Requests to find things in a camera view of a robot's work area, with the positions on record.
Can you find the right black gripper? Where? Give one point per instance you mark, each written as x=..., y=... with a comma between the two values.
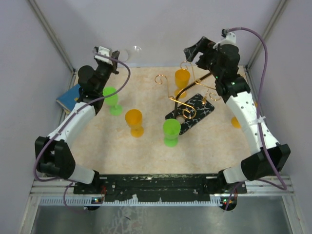
x=203, y=45

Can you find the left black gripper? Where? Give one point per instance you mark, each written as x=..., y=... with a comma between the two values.
x=115, y=54

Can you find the clear wine glass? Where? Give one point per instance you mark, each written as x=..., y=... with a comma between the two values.
x=130, y=55

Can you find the gold wine glass rack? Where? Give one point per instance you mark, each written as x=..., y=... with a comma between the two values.
x=195, y=108

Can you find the green goblet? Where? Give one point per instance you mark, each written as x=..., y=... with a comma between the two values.
x=114, y=108
x=171, y=129

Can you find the orange goblet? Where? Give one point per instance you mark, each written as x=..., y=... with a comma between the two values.
x=182, y=78
x=235, y=123
x=134, y=119

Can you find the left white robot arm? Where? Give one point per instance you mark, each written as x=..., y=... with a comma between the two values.
x=53, y=154

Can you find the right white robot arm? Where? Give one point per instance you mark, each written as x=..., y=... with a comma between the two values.
x=268, y=156

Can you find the blue yellow box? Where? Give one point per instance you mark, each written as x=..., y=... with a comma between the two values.
x=68, y=100

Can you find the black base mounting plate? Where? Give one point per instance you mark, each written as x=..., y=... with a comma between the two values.
x=159, y=187

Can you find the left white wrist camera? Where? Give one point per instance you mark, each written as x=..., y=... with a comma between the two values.
x=102, y=54

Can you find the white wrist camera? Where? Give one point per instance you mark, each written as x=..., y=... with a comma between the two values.
x=228, y=38
x=102, y=54

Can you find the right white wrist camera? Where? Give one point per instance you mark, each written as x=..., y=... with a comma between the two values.
x=228, y=38

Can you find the aluminium frame rail front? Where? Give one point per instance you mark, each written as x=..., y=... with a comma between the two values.
x=254, y=188

